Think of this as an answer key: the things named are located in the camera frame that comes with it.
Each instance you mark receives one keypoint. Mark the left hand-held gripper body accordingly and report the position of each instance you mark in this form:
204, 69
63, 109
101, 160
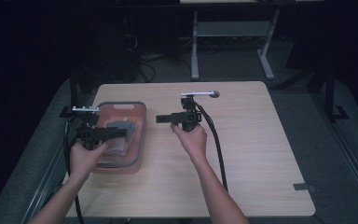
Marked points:
90, 133

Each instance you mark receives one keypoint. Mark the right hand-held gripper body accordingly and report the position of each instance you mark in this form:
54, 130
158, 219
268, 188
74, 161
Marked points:
189, 118

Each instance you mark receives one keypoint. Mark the pink basin grey rim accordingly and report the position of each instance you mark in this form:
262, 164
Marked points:
138, 113

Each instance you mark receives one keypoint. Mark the person's right hand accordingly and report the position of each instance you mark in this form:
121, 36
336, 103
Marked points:
194, 144

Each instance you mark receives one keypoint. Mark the person's left hand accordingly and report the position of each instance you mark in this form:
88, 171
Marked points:
82, 163

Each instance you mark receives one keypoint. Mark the black stand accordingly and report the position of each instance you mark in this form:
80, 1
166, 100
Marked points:
330, 93
73, 93

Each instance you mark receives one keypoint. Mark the grey metal desk frame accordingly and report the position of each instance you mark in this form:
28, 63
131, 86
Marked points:
230, 28

